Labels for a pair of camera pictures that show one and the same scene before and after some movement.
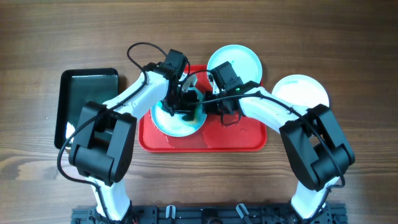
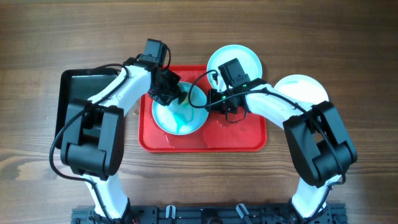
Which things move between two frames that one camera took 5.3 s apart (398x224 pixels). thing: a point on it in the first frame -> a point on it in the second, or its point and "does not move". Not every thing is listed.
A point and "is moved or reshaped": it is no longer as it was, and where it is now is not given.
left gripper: x=188 y=108 -> x=173 y=96
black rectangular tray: x=77 y=87 does not move
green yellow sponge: x=199 y=115 is moved or reshaped
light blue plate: x=175 y=126 does not move
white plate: x=301 y=89 does not move
